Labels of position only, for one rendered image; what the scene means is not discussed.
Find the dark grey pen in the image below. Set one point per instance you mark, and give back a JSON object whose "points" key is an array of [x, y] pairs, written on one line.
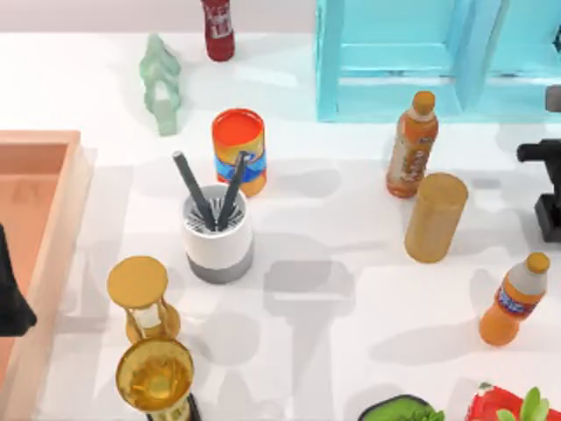
{"points": [[193, 188], [232, 193]]}

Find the white and grey pen holder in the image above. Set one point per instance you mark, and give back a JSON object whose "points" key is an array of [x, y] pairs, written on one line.
{"points": [[218, 250]]}

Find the orange and blue can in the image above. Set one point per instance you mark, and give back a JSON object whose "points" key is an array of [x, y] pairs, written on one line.
{"points": [[239, 144]]}

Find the orange tea bottle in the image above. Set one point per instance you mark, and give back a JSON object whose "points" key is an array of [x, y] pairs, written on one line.
{"points": [[412, 149]]}

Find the tan wooden cylinder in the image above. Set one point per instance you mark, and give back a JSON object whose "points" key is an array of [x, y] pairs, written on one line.
{"points": [[436, 217]]}

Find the golden hourglass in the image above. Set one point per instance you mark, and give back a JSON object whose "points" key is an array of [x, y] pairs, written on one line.
{"points": [[142, 294]]}

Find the pale green figurine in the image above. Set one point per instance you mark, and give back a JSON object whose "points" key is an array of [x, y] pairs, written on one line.
{"points": [[160, 83]]}

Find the red bottle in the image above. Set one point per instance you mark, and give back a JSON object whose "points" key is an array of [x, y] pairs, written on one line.
{"points": [[218, 30]]}

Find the light blue rack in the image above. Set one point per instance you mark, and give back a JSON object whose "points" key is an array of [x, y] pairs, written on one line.
{"points": [[394, 57]]}

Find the gold trophy cup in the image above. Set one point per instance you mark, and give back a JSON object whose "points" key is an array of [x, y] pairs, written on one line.
{"points": [[158, 381]]}

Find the black plant pot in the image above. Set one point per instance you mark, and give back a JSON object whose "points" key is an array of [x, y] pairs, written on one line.
{"points": [[388, 408]]}

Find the salmon shallow box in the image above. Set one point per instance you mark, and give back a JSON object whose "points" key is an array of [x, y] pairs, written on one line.
{"points": [[35, 201]]}

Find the green leafy plant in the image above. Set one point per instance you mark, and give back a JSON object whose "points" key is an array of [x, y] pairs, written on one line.
{"points": [[421, 414]]}

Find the orange soda bottle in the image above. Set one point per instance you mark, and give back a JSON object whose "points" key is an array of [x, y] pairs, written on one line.
{"points": [[513, 302]]}

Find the black microscope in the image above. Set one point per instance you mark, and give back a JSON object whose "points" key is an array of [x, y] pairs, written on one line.
{"points": [[548, 188]]}

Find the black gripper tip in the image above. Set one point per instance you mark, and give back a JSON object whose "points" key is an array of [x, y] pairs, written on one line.
{"points": [[12, 289]]}

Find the red plant pot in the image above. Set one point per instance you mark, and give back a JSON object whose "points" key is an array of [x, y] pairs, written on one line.
{"points": [[488, 405]]}

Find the green succulent plant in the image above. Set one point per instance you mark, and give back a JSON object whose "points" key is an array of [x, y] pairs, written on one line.
{"points": [[528, 405]]}

